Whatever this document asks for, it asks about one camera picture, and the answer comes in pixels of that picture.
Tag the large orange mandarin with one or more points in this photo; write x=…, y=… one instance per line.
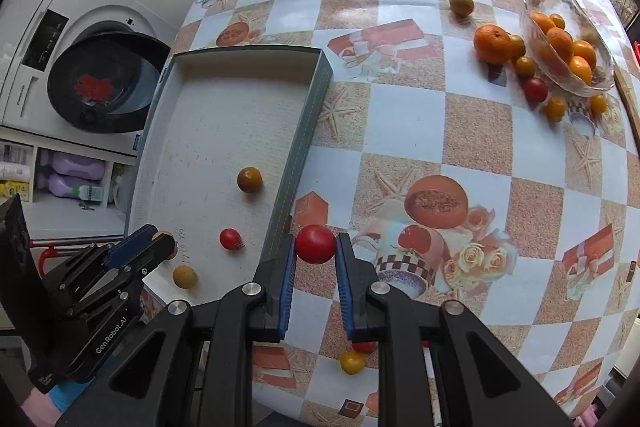
x=492, y=44

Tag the tan longan fruit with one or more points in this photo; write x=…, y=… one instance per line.
x=184, y=277

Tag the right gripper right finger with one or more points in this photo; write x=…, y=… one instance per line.
x=354, y=278

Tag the green-brown fruit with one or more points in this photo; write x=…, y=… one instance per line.
x=462, y=8

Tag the checkered printed tablecloth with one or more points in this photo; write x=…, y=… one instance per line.
x=453, y=186

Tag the red stemmed cherry tomato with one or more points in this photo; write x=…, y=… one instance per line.
x=365, y=348

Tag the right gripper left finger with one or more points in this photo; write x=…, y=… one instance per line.
x=277, y=277

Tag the yellow cherry tomato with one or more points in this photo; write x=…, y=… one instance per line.
x=353, y=362

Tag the brown-green tomato in tray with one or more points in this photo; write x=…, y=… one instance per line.
x=249, y=180

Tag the red tomato near mandarin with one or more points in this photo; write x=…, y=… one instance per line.
x=535, y=90

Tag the glass fruit bowl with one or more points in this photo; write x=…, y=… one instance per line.
x=566, y=46

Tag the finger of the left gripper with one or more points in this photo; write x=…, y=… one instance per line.
x=163, y=247
x=121, y=254

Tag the grey shallow tray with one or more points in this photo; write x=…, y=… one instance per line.
x=215, y=112

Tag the yellow tomato near bowl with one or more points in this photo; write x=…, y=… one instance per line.
x=555, y=109

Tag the white washing machine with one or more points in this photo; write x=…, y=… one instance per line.
x=81, y=71

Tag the red tomato in tray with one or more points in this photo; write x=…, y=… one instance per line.
x=231, y=239

